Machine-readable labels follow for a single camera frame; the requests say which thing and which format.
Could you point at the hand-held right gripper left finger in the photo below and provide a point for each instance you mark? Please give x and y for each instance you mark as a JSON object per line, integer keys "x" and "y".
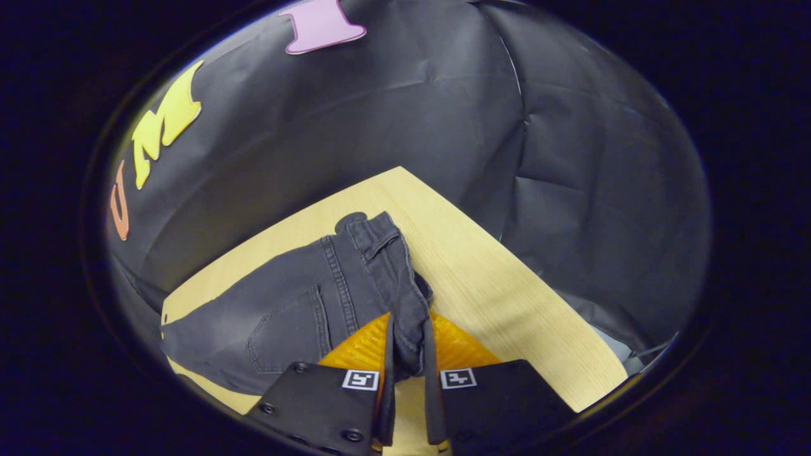
{"x": 388, "y": 405}

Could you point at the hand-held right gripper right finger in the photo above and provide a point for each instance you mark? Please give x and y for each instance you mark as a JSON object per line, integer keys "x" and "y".
{"x": 433, "y": 405}

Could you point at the dark grey jeans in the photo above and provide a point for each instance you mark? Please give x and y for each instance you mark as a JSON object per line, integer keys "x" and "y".
{"x": 285, "y": 310}

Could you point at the black backdrop cloth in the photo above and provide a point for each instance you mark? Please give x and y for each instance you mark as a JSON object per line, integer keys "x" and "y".
{"x": 412, "y": 114}

